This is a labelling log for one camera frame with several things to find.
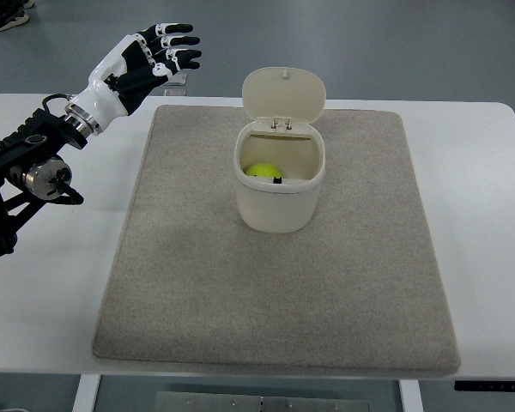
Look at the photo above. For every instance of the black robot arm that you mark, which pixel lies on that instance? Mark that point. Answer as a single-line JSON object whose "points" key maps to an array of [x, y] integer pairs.
{"points": [[32, 174]]}

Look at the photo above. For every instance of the white table leg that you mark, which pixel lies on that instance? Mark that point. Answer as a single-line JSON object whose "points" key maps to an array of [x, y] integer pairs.
{"points": [[86, 393], [410, 396]]}

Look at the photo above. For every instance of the dark sneaker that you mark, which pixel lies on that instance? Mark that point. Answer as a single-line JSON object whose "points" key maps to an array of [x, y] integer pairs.
{"points": [[13, 13]]}

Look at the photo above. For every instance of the black table control panel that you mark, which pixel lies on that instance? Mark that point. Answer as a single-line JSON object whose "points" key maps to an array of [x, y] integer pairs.
{"points": [[485, 386]]}

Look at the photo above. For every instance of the clear floor socket cover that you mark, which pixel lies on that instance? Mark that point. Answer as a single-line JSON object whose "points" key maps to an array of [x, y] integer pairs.
{"points": [[178, 80]]}

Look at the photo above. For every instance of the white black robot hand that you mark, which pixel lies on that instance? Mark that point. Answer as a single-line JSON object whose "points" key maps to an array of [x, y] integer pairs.
{"points": [[129, 72]]}

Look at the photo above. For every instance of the cream lidded plastic box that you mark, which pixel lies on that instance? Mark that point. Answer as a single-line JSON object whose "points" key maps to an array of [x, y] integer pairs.
{"points": [[279, 157]]}

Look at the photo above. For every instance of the yellow tennis ball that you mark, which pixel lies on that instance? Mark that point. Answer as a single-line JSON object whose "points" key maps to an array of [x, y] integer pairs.
{"points": [[265, 170]]}

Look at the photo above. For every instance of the white table leg right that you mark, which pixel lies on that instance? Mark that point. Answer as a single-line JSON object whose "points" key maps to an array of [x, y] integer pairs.
{"points": [[410, 396]]}

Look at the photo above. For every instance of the beige felt mat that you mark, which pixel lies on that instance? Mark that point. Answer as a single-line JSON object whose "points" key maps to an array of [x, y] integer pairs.
{"points": [[357, 289]]}

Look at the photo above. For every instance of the metal base plate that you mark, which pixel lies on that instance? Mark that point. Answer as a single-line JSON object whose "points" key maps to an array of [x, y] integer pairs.
{"points": [[192, 401]]}

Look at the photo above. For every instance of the white table leg left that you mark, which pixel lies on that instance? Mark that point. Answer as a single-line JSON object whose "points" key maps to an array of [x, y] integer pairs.
{"points": [[86, 393]]}

